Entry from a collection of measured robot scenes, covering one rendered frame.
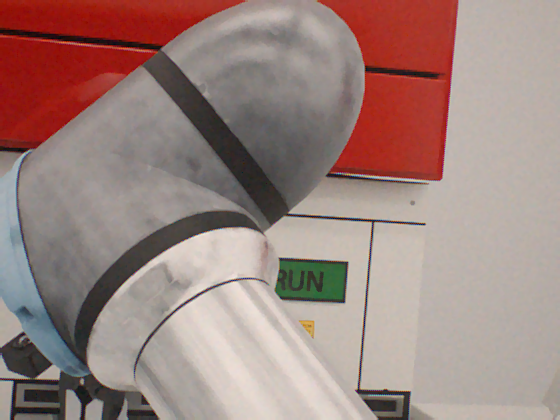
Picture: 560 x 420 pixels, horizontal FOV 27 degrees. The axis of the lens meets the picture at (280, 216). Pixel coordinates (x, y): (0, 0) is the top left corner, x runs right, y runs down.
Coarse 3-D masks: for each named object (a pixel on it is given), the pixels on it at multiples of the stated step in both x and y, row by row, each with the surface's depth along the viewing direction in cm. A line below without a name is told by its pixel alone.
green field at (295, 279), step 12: (288, 264) 133; (300, 264) 133; (312, 264) 134; (324, 264) 134; (288, 276) 133; (300, 276) 133; (312, 276) 134; (324, 276) 134; (336, 276) 134; (276, 288) 133; (288, 288) 133; (300, 288) 134; (312, 288) 134; (324, 288) 134; (336, 288) 135
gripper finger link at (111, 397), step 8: (104, 392) 112; (112, 392) 111; (120, 392) 112; (104, 400) 112; (112, 400) 111; (120, 400) 112; (104, 408) 112; (112, 408) 111; (120, 408) 112; (104, 416) 112; (112, 416) 111
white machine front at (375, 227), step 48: (336, 192) 134; (384, 192) 135; (288, 240) 133; (336, 240) 134; (384, 240) 136; (384, 288) 136; (0, 336) 126; (336, 336) 135; (384, 336) 137; (0, 384) 127; (48, 384) 128; (384, 384) 137
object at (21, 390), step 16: (32, 384) 127; (16, 400) 127; (32, 400) 128; (48, 400) 128; (128, 400) 130; (144, 400) 131; (368, 400) 137; (384, 400) 137; (400, 400) 137; (384, 416) 137; (400, 416) 138
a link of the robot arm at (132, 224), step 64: (64, 128) 64; (128, 128) 61; (192, 128) 61; (0, 192) 63; (64, 192) 61; (128, 192) 60; (192, 192) 61; (256, 192) 62; (0, 256) 61; (64, 256) 60; (128, 256) 58; (192, 256) 58; (256, 256) 61; (64, 320) 61; (128, 320) 58; (192, 320) 57; (256, 320) 57; (128, 384) 61; (192, 384) 56; (256, 384) 55; (320, 384) 55
